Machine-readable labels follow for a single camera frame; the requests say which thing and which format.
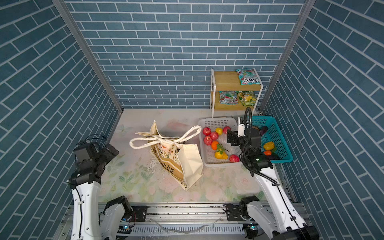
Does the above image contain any cream canvas grocery bag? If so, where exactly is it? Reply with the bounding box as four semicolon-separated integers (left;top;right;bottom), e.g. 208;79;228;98
129;122;204;191

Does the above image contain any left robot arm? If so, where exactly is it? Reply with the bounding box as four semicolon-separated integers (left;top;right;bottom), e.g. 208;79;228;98
68;142;136;240

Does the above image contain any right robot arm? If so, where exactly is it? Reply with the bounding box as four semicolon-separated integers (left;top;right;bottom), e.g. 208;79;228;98
227;127;320;240

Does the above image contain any yellow green candy bag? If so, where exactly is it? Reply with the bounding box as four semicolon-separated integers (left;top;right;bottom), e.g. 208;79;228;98
237;91;257;107

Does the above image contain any pink green candy bag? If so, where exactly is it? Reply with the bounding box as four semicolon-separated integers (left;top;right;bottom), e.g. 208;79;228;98
219;91;238;105

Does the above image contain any green snack bag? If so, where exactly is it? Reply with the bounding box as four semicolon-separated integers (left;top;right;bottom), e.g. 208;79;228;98
236;69;261;86

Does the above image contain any yellow bell pepper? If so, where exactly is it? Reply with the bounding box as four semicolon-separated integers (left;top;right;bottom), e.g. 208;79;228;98
263;142;275;151

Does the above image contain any purple eggplant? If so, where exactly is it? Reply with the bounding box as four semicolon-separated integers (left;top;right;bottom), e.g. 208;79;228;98
260;126;268;136

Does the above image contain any red apple front right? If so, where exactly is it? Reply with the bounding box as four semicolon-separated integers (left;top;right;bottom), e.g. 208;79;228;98
229;155;240;163

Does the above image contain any red apple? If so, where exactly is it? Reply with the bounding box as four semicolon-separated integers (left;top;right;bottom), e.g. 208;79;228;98
202;128;212;136
223;126;231;135
204;136;214;146
229;155;240;163
210;132;219;141

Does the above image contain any teal plastic basket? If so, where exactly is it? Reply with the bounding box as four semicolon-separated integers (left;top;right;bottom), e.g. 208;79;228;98
252;116;294;164

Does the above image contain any red apple back right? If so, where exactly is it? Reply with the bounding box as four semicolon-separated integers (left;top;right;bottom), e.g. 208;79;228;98
223;126;231;135

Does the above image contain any yellow pear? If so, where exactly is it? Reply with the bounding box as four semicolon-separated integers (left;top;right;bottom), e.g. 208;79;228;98
215;150;228;160

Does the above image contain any yellow lemon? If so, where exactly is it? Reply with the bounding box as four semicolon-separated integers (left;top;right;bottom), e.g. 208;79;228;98
215;128;223;136

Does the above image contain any small orange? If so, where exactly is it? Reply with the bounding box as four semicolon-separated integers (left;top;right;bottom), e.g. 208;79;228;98
211;141;219;151

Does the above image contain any red apple middle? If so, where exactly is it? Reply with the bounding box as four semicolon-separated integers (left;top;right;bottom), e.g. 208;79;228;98
210;132;219;141

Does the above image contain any red apple front left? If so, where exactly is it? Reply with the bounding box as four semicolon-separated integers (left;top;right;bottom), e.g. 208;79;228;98
204;136;214;146

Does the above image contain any red apple back left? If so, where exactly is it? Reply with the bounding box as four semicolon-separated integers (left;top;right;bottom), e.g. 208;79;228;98
202;128;212;136

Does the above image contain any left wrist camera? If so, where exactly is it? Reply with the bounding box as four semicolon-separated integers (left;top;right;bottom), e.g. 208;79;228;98
74;142;100;171

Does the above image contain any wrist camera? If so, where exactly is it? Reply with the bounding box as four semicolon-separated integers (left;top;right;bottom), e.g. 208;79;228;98
74;142;100;171
238;117;245;137

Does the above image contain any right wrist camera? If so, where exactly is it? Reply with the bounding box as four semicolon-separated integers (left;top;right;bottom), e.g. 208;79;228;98
238;117;245;137

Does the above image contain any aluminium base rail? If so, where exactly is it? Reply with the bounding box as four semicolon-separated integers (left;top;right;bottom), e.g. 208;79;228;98
52;202;319;240

